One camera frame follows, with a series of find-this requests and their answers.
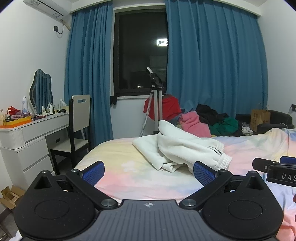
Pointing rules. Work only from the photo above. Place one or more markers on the purple hair scrunchie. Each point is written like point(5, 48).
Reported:
point(22, 114)

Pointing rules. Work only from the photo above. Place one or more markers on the white dressing table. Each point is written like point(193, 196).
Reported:
point(30, 143)

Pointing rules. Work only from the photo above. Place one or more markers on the white spray bottle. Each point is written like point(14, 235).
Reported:
point(25, 105)

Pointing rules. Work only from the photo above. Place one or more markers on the red garment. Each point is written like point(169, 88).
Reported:
point(171, 106)

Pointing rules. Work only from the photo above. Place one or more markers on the dark window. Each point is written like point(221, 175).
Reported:
point(138, 53)

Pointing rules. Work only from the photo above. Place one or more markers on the small cosmetic bottle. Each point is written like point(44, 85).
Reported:
point(43, 111)
point(50, 109)

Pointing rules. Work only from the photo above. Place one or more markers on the cardboard box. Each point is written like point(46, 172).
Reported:
point(11, 197)

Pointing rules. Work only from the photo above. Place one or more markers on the black armchair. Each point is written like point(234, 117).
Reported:
point(278, 118)

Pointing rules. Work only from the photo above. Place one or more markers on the orange tray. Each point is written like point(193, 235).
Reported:
point(16, 123)

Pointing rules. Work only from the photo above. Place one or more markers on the black garment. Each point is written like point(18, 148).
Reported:
point(210, 114)

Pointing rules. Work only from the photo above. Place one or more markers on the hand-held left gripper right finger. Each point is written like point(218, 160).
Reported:
point(204, 173)

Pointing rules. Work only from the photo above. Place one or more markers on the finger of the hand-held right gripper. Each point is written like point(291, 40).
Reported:
point(288, 160)
point(260, 164)

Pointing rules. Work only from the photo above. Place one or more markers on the white sweatpants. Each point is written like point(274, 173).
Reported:
point(175, 146)

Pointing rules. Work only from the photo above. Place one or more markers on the tall clear bottle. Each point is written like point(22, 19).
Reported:
point(61, 106)

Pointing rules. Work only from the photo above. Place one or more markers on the green garment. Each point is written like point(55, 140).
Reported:
point(225, 126)

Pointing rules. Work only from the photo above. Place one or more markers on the white air conditioner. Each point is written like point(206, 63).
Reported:
point(46, 5)

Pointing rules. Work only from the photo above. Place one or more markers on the black and white chair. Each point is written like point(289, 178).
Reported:
point(79, 113)

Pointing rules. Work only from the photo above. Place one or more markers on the wavy-edged vanity mirror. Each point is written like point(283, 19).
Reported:
point(41, 90)

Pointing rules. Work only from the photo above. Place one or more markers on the red pouch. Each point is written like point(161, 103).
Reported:
point(13, 109)

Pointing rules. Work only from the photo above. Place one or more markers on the brown paper bag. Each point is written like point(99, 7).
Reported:
point(260, 119)

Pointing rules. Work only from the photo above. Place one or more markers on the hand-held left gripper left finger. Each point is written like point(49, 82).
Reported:
point(92, 173)

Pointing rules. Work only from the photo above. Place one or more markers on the garment steamer stand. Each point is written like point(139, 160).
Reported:
point(156, 102)

